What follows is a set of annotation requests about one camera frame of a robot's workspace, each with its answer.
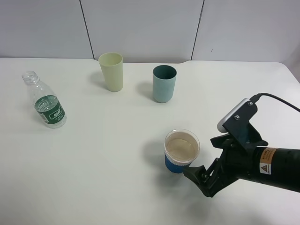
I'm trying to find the pale yellow plastic cup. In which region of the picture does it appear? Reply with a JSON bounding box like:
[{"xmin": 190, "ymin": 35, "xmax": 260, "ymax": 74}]
[{"xmin": 98, "ymin": 52, "xmax": 123, "ymax": 92}]

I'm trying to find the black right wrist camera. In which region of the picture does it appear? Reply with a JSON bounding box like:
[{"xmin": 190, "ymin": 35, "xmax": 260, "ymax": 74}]
[{"xmin": 217, "ymin": 98, "xmax": 268, "ymax": 149}]

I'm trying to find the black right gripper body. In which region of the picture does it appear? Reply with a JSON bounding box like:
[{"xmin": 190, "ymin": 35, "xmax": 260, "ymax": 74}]
[{"xmin": 211, "ymin": 140, "xmax": 256, "ymax": 187}]

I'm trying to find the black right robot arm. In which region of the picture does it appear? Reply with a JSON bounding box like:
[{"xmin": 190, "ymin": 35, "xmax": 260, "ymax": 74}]
[{"xmin": 183, "ymin": 134, "xmax": 300, "ymax": 197}]

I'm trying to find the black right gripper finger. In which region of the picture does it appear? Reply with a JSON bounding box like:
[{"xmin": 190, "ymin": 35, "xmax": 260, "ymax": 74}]
[
  {"xmin": 183, "ymin": 165, "xmax": 225, "ymax": 197},
  {"xmin": 210, "ymin": 134, "xmax": 233, "ymax": 148}
]

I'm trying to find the clear green-label water bottle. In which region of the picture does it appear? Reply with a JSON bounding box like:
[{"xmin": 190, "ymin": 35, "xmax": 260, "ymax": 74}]
[{"xmin": 22, "ymin": 71, "xmax": 67, "ymax": 128}]

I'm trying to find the teal plastic cup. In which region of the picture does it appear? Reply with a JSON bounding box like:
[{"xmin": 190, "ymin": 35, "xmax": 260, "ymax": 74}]
[{"xmin": 152, "ymin": 65, "xmax": 177, "ymax": 103}]

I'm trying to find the blue-sleeved paper cup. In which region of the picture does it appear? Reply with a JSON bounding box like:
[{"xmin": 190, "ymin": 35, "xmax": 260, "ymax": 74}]
[{"xmin": 164, "ymin": 129, "xmax": 200, "ymax": 173}]

